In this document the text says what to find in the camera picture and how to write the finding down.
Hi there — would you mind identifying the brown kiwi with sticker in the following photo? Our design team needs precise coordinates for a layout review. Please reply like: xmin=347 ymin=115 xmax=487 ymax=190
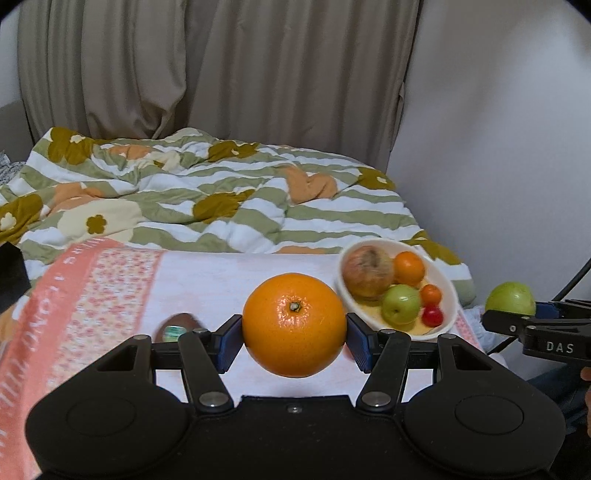
xmin=154 ymin=313 xmax=204 ymax=343

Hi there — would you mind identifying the large orange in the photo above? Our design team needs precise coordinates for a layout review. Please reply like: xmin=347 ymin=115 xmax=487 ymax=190
xmin=393 ymin=251 xmax=426 ymax=287

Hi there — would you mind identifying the yellow red apple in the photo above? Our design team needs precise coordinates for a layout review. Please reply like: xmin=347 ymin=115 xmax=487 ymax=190
xmin=341 ymin=245 xmax=394 ymax=300

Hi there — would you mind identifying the small mandarin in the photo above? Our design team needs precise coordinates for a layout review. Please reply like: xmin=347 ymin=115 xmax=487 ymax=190
xmin=420 ymin=284 xmax=443 ymax=307

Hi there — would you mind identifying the black cable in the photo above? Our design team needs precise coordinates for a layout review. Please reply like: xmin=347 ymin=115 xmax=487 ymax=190
xmin=551 ymin=257 xmax=591 ymax=303

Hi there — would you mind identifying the beige curtain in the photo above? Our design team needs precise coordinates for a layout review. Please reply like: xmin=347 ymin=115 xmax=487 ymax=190
xmin=18 ymin=1 xmax=421 ymax=170

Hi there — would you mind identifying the medium orange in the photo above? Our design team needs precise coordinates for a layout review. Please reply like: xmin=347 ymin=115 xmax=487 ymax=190
xmin=242 ymin=273 xmax=346 ymax=378

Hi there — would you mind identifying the green apple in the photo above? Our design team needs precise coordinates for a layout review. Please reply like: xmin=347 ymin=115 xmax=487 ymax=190
xmin=485 ymin=282 xmax=536 ymax=316
xmin=381 ymin=284 xmax=422 ymax=325

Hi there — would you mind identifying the cream bowl with cartoon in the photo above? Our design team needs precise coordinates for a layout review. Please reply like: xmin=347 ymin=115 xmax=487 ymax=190
xmin=335 ymin=239 xmax=460 ymax=341

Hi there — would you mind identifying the red tomato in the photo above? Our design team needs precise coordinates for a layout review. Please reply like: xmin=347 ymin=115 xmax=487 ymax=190
xmin=422 ymin=305 xmax=445 ymax=328

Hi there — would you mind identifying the green striped floral blanket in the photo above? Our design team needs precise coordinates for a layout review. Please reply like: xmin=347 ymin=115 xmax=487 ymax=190
xmin=1 ymin=127 xmax=476 ymax=305

